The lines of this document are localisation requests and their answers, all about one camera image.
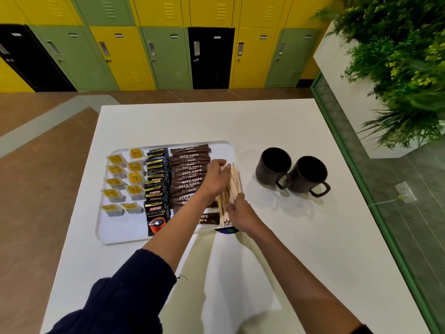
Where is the person's right hand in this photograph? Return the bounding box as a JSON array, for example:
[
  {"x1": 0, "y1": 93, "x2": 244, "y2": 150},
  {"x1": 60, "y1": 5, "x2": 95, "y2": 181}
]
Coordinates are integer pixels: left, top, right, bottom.
[{"x1": 226, "y1": 193, "x2": 265, "y2": 235}]

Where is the person's left hand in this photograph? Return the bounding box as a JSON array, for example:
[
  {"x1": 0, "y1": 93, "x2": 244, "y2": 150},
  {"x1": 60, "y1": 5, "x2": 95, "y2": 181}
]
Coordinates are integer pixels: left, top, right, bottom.
[{"x1": 201, "y1": 159, "x2": 233, "y2": 199}]

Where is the bundle of wooden stirrers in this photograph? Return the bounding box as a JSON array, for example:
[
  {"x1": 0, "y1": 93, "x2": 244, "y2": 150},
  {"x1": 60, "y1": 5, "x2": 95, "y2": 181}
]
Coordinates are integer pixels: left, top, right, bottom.
[{"x1": 216, "y1": 162, "x2": 244, "y2": 227}]

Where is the person's right forearm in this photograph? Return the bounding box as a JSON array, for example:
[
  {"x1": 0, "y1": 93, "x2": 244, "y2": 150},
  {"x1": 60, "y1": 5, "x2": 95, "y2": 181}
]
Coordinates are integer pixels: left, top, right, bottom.
[{"x1": 248, "y1": 222, "x2": 364, "y2": 334}]

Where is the person's left forearm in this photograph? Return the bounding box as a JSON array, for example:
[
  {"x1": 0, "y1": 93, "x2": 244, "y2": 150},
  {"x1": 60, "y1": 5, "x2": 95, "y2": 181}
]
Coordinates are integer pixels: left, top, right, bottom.
[{"x1": 142, "y1": 189, "x2": 213, "y2": 275}]

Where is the row of brown sugar sachets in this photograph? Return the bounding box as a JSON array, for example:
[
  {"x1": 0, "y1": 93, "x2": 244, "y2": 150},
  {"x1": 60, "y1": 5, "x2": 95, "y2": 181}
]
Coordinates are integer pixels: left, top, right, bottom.
[{"x1": 168, "y1": 144, "x2": 222, "y2": 227}]

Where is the dark brown mug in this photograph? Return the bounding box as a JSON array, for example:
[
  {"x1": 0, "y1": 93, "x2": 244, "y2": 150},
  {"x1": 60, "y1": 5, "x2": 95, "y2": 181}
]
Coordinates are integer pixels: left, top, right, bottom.
[
  {"x1": 255, "y1": 147, "x2": 293, "y2": 190},
  {"x1": 287, "y1": 156, "x2": 331, "y2": 198}
]

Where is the row of black coffee sachets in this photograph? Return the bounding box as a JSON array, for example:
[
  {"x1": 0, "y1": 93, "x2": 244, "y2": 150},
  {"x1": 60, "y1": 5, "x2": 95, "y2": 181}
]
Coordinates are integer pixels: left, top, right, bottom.
[{"x1": 143, "y1": 147, "x2": 172, "y2": 237}]

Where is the group of yellow-lidded creamer cups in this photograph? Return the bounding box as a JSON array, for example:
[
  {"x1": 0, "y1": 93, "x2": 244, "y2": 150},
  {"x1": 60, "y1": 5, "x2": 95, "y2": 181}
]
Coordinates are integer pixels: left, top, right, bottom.
[{"x1": 100, "y1": 148, "x2": 147, "y2": 218}]

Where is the white rectangular tray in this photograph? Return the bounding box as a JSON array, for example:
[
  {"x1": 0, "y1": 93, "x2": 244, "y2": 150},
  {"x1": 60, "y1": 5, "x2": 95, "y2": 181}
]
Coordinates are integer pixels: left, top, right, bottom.
[{"x1": 95, "y1": 140, "x2": 245, "y2": 246}]

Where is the bank of coloured metal lockers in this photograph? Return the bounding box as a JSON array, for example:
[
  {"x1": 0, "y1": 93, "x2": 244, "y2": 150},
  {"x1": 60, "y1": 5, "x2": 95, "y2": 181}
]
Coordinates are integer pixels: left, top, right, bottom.
[{"x1": 0, "y1": 0, "x2": 344, "y2": 93}]

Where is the white planter box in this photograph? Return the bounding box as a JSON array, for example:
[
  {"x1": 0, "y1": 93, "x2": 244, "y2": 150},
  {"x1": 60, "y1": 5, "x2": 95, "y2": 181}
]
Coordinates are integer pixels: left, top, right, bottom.
[{"x1": 313, "y1": 21, "x2": 431, "y2": 160}]

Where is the navy blue sleeve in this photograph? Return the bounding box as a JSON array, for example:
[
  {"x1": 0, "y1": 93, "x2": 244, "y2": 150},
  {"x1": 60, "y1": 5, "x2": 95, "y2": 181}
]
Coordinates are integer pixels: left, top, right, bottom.
[{"x1": 47, "y1": 248, "x2": 178, "y2": 334}]

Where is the green leafy plant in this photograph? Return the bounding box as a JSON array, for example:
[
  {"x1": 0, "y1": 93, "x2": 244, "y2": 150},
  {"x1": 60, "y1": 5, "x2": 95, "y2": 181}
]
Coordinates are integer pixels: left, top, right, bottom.
[{"x1": 312, "y1": 0, "x2": 445, "y2": 150}]

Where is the green metal frame rail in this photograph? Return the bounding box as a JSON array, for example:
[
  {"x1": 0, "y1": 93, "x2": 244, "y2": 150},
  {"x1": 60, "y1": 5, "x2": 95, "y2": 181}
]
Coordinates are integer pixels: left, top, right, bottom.
[{"x1": 310, "y1": 71, "x2": 443, "y2": 334}]

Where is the thin white cable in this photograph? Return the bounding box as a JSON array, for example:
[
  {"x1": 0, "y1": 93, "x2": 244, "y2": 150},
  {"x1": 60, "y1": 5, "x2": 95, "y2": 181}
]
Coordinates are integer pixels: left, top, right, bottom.
[{"x1": 367, "y1": 196, "x2": 401, "y2": 208}]

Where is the white wall socket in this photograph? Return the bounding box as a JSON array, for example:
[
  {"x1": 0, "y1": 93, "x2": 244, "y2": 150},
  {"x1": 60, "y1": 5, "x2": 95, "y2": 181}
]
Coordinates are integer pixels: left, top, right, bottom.
[{"x1": 394, "y1": 181, "x2": 418, "y2": 204}]

